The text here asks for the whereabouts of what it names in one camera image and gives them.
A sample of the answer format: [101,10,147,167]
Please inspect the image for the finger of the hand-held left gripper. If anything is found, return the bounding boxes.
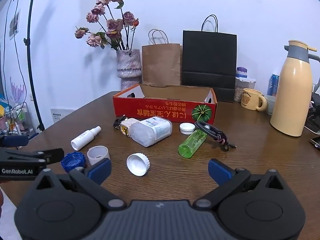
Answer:
[0,148,65,165]
[0,134,29,148]

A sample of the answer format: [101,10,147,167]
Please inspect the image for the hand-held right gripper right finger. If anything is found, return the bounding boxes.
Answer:
[194,158,285,210]

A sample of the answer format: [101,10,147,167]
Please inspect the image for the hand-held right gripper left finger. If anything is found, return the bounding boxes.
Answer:
[35,158,125,210]

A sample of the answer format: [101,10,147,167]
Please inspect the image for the white cup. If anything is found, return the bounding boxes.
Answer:
[87,145,111,166]

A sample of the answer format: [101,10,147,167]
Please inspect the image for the blue bottle cap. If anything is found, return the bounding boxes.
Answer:
[61,151,87,173]

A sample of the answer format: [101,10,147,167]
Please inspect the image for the white spray bottle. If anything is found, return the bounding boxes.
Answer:
[71,126,102,151]

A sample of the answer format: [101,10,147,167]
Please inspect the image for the green plastic bottle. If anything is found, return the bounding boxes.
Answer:
[178,129,207,158]

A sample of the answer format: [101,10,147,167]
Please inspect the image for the grey braided cable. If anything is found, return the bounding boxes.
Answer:
[194,121,238,152]

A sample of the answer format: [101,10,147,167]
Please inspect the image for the black usb cable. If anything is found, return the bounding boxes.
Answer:
[113,115,129,130]

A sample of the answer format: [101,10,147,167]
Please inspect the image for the white and yellow charger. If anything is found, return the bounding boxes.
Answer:
[120,118,143,138]

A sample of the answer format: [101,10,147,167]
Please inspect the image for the small white bottle cap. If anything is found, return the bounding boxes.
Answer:
[179,123,196,135]

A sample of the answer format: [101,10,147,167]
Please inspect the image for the white wipes packet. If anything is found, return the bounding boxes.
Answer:
[130,117,173,147]

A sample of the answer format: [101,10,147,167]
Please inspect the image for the red cardboard box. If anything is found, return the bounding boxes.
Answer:
[112,84,218,125]

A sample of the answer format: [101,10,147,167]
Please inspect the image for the white flat box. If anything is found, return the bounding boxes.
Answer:
[50,108,75,124]

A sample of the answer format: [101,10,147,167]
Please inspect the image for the purple feather decoration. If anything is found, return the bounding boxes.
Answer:
[9,76,25,104]

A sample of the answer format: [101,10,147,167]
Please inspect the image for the yellow bear mug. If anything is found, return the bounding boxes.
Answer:
[241,88,268,111]

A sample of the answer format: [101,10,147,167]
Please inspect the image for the clear plastic cup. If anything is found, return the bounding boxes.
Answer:
[264,95,276,115]

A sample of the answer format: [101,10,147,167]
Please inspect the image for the clear purple-lidded food container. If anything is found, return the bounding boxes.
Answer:
[234,67,256,102]

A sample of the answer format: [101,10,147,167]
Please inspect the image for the black light stand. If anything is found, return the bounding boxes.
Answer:
[24,0,45,132]

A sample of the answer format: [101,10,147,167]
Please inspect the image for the black smartphone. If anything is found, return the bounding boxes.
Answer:
[309,136,320,151]

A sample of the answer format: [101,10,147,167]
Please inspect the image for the blue drink can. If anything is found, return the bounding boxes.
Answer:
[267,74,280,97]

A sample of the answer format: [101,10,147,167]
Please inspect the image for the beige thermos jug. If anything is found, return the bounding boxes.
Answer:
[270,40,320,137]

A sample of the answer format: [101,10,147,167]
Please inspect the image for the pink marbled vase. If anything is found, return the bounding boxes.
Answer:
[116,49,142,92]

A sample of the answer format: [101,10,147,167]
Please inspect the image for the black device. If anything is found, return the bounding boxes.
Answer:
[304,75,320,133]

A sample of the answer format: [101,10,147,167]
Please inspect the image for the black paper bag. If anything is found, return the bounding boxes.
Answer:
[181,14,237,102]

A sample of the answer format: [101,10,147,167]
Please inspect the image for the brown paper bag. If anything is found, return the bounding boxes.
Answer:
[141,29,182,86]

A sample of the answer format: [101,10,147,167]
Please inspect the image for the dried pink roses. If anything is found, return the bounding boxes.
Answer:
[74,0,139,51]

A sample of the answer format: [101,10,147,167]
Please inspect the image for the thin black cable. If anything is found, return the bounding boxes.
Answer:
[2,0,15,133]

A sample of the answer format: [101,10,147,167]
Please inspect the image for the wall poster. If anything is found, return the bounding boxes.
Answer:
[9,10,21,40]

